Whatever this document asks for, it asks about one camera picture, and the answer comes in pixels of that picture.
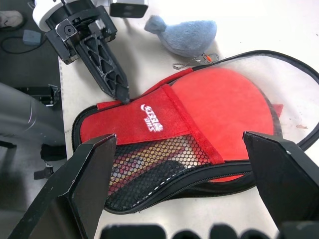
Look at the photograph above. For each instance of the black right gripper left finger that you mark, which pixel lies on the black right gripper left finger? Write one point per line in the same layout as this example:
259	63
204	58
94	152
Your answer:
74	189

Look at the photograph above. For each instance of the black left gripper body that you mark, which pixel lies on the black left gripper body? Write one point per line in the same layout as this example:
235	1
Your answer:
72	27

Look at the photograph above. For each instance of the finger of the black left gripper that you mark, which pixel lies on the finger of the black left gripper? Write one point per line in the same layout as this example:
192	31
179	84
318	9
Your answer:
87	67
104	64

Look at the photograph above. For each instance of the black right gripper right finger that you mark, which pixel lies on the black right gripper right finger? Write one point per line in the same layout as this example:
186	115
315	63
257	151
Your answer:
289	179

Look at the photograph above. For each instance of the red black paddle case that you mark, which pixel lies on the red black paddle case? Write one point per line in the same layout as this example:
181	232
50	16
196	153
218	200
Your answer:
139	119

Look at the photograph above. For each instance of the blue-grey foot pedal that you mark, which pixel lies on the blue-grey foot pedal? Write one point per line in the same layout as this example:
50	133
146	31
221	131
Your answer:
31	37

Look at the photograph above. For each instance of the grey shoe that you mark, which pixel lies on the grey shoe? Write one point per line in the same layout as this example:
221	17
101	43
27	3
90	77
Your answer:
10	18

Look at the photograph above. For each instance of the silver robot body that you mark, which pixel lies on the silver robot body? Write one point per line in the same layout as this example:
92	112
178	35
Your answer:
22	114

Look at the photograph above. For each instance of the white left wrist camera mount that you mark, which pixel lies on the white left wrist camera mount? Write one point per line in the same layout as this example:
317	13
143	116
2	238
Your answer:
47	12

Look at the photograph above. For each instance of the black metal bracket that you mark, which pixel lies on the black metal bracket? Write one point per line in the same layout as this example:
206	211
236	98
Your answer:
40	93

